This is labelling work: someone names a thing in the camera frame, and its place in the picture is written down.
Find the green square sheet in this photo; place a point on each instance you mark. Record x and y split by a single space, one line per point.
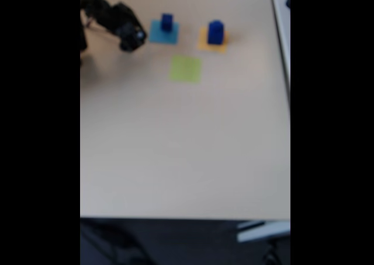
186 69

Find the dark blue object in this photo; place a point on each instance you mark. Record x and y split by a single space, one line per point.
288 0

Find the white grey bar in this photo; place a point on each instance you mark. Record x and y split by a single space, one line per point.
263 231

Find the small blue cube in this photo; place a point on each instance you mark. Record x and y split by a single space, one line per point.
166 22

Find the large blue cube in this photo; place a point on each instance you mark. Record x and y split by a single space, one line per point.
216 32

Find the white neighbouring table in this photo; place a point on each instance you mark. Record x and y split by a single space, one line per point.
282 19

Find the orange square sheet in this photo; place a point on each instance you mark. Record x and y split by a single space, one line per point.
203 44

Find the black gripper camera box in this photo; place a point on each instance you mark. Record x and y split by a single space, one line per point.
133 38

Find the blue square sheet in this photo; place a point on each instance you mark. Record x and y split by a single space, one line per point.
159 37

